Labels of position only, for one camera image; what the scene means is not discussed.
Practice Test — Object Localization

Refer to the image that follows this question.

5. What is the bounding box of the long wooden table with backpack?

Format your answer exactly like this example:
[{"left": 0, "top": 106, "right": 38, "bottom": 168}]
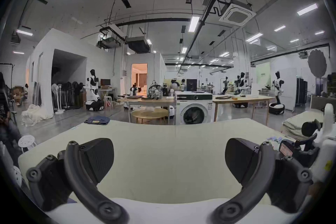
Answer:
[{"left": 119, "top": 81, "right": 176, "bottom": 124}]

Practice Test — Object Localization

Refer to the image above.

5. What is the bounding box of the dark blue garment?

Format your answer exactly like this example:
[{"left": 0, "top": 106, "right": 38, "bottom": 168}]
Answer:
[{"left": 85, "top": 116, "right": 111, "bottom": 125}]

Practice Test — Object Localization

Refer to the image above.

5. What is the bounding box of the white washing machine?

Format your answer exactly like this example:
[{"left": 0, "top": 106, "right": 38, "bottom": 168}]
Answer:
[{"left": 174, "top": 91, "right": 214, "bottom": 125}]

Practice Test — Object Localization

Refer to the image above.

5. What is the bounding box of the round wooden low table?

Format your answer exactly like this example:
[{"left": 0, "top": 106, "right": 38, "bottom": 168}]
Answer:
[{"left": 131, "top": 108, "right": 169, "bottom": 125}]

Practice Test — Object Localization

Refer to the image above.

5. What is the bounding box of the low bed with pale sheet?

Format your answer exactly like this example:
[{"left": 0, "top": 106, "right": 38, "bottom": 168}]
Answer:
[{"left": 281, "top": 110, "right": 326, "bottom": 140}]

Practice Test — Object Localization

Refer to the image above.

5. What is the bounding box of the white standing fan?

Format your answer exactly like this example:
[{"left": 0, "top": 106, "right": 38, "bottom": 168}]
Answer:
[{"left": 51, "top": 84, "right": 65, "bottom": 115}]

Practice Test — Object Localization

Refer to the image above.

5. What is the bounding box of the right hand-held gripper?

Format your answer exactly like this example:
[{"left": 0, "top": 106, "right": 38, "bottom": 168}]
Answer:
[{"left": 278, "top": 103, "right": 336, "bottom": 183}]

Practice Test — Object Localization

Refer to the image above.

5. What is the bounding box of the bed with pale green sheet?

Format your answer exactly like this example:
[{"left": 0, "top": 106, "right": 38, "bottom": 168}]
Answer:
[{"left": 18, "top": 117, "right": 290, "bottom": 205}]

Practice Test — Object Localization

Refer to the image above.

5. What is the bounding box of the heap of white cloth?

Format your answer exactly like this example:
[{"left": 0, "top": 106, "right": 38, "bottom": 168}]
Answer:
[{"left": 22, "top": 104, "right": 54, "bottom": 127}]

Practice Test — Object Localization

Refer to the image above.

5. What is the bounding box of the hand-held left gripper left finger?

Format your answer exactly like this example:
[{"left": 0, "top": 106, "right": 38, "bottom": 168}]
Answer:
[{"left": 26, "top": 138, "right": 130, "bottom": 224}]

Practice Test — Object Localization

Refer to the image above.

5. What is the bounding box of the white round stool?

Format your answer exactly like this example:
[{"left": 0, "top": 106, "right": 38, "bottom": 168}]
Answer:
[{"left": 18, "top": 135, "right": 37, "bottom": 153}]

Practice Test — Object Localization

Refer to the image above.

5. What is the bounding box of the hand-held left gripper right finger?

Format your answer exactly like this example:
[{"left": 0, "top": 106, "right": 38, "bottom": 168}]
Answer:
[{"left": 210, "top": 138, "right": 313, "bottom": 224}]

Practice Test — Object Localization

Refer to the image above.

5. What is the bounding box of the desk with monitor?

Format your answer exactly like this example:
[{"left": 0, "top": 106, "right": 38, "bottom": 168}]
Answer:
[{"left": 98, "top": 79, "right": 118, "bottom": 107}]

